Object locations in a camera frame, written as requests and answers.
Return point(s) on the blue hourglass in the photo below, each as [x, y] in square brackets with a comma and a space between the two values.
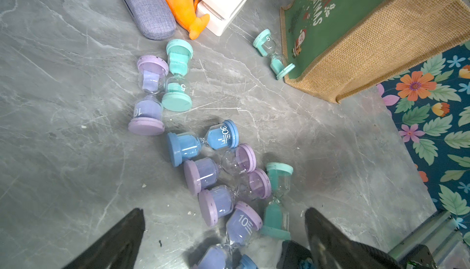
[185, 146]
[246, 263]

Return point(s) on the teal hourglass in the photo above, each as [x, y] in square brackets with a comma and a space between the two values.
[176, 97]
[266, 46]
[276, 217]

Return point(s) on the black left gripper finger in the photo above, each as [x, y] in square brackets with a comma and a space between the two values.
[116, 249]

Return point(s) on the purple hourglass third row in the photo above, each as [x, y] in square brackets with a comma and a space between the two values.
[220, 201]

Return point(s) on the purple hourglass second row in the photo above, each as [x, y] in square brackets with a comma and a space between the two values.
[205, 172]

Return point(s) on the purple hourglass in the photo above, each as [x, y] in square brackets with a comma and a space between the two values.
[243, 223]
[147, 119]

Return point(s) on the purple hourglass centre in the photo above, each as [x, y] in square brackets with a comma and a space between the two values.
[243, 223]

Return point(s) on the purple hourglass upper left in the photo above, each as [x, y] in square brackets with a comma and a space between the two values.
[147, 119]

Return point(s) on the jute canvas tote bag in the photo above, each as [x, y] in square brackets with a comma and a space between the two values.
[342, 47]

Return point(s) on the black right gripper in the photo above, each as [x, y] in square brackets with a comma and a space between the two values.
[330, 248]

